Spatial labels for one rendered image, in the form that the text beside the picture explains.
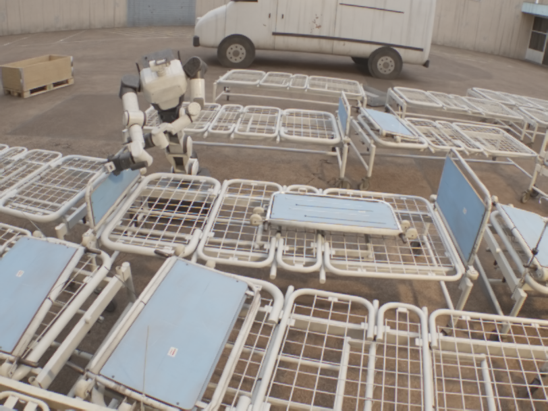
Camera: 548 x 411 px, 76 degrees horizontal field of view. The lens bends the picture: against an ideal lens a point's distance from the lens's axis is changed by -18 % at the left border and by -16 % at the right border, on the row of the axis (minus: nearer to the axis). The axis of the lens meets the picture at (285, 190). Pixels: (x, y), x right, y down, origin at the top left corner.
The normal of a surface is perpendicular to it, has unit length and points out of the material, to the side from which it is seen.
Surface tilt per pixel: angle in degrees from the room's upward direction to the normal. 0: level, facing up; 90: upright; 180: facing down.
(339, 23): 88
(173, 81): 79
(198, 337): 7
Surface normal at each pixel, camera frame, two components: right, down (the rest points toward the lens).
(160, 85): 0.31, 0.28
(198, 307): 0.20, -0.86
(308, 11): 0.07, 0.43
